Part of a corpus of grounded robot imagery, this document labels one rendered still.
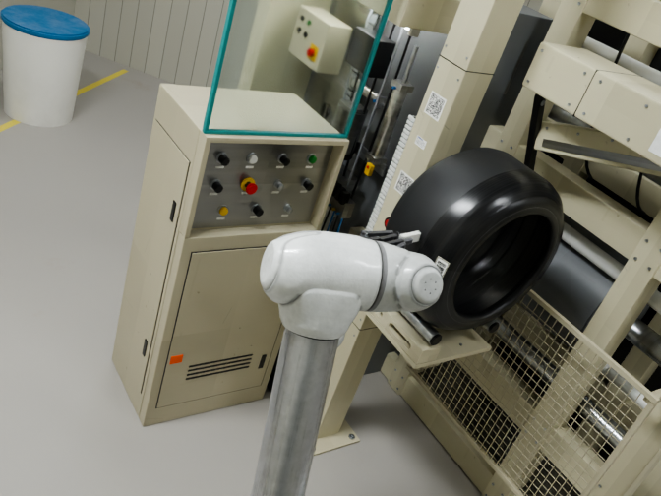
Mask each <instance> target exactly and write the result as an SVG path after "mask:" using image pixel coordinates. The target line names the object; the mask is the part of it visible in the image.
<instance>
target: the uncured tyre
mask: <svg viewBox="0 0 661 496"><path fill-rule="evenodd" d="M386 230H392V231H393V233H396V232H397V231H399V234H400V233H408V232H413V231H417V230H419V231H420V232H421V235H420V239H419V241H417V242H413V243H412V244H409V245H406V246H405V249H406V250H407V251H410V252H415V253H420V254H423V255H425V256H427V257H428V258H430V259H431V260H432V261H433V262H434V263H435V262H436V260H437V258H438V256H439V257H441V258H442V259H444V260H446V261H447V262H449V263H450V264H449V266H448V268H447V270H446V272H445V274H444V276H443V290H442V293H441V295H440V298H439V299H438V301H437V302H436V303H434V304H433V305H432V306H430V307H429V308H427V309H424V310H422V311H418V312H417V313H418V314H419V315H420V316H421V317H422V319H424V320H425V321H426V322H428V323H430V324H431V325H433V326H435V327H437V328H439V329H443V330H465V329H472V328H476V327H479V326H482V325H484V324H486V323H489V322H491V321H493V320H494V319H496V318H498V317H499V316H501V315H503V314H504V313H505V312H507V311H508V310H510V309H511V308H512V307H513V306H514V305H515V304H516V303H517V302H518V301H519V300H521V299H522V298H523V297H524V296H525V295H526V294H527V293H528V292H529V291H530V290H531V288H532V287H533V286H534V285H535V284H536V283H537V281H539V280H540V279H541V277H542V276H543V274H544V273H545V272H546V270H547V269H548V267H549V265H550V264H551V262H552V260H553V258H554V256H555V254H556V252H557V250H558V248H559V245H560V242H561V239H562V235H563V230H564V212H563V203H562V199H561V197H560V195H559V193H558V192H557V191H556V189H555V188H554V187H553V185H552V184H551V183H550V182H549V181H548V180H546V179H545V178H543V177H542V176H540V175H539V174H538V173H536V172H535V171H533V170H532V169H530V168H529V167H528V166H526V165H525V164H523V163H522V162H520V161H519V160H518V159H516V158H515V157H513V156H512V155H510V154H508V153H506V152H503V151H500V150H496V149H493V148H474V149H469V150H466V151H463V152H460V153H457V154H455V155H451V156H448V157H446V158H444V159H442V160H440V161H439V162H437V163H435V164H434V165H433V166H431V167H430V168H428V169H427V170H426V171H425V172H423V173H422V174H421V175H420V176H419V177H418V178H417V179H416V180H415V181H414V182H413V183H412V184H411V185H410V186H409V187H408V189H407V190H406V191H405V192H404V194H403V195H402V196H401V198H400V199H399V201H398V202H397V204H396V205H395V207H394V209H393V211H392V213H391V216H390V218H389V221H388V224H387V227H386Z"/></svg>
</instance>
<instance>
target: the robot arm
mask: <svg viewBox="0 0 661 496"><path fill-rule="evenodd" d="M420 235H421V232H420V231H419V230H417V231H413V232H408V233H400V234H399V231H397V232H396V233H393V231H392V230H380V231H367V230H361V234H360V235H358V236H357V235H351V234H344V233H337V232H328V231H299V232H293V233H289V234H285V235H282V236H280V237H278V238H277V239H275V240H273V241H272V242H271V243H270V244H269V245H268V247H267V249H266V251H265V253H264V256H263V260H262V263H261V269H260V280H261V285H262V287H263V290H264V293H265V294H266V295H267V297H268V298H269V299H270V300H271V301H273V302H276V303H278V308H279V317H280V320H281V323H282V325H283V326H284V327H285V330H284V332H283V337H282V342H281V347H280V351H279V356H278V361H277V365H276V370H275V375H274V380H273V385H272V390H271V395H270V406H269V411H268V416H267V421H266V426H265V431H264V436H263V441H262V446H261V450H260V454H259V459H258V464H257V469H256V474H255V479H254V484H253V489H252V494H251V496H305V492H306V488H307V483H308V479H309V474H310V469H311V465H312V460H313V456H314V452H315V448H316V443H317V439H318V434H319V430H320V425H321V421H322V416H323V412H324V407H325V403H326V398H327V393H328V389H329V384H330V380H331V372H332V368H333V364H334V359H335V355H336V350H337V348H338V347H339V346H340V345H341V344H342V342H343V340H344V337H345V333H346V332H347V330H348V329H349V327H350V325H351V323H352V322H353V320H354V319H355V317H356V316H357V314H358V312H359V311H363V312H398V311H400V310H404V311H408V312H418V311H422V310H424V309H427V308H429V307H430V306H432V305H433V304H434V303H436V302H437V301H438V299H439V298H440V295H441V293H442V290H443V275H442V273H441V271H440V269H439V268H438V266H437V265H436V264H435V263H434V262H433V261H432V260H431V259H430V258H428V257H427V256H425V255H423V254H420V253H415V252H410V251H407V250H406V249H405V246H406V245H409V244H412V243H413V242H417V241H419V239H420Z"/></svg>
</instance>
